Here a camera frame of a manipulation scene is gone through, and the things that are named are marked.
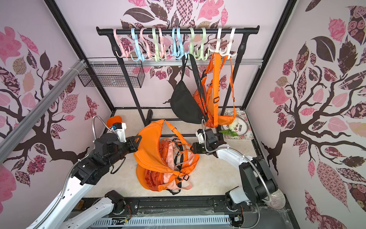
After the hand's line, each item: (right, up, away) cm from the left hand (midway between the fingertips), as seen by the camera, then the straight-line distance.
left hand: (141, 140), depth 69 cm
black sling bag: (+23, +23, +14) cm, 35 cm away
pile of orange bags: (+9, -13, +14) cm, 22 cm away
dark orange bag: (+35, +28, +15) cm, 48 cm away
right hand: (+27, -7, +20) cm, 34 cm away
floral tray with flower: (+64, +3, +37) cm, 74 cm away
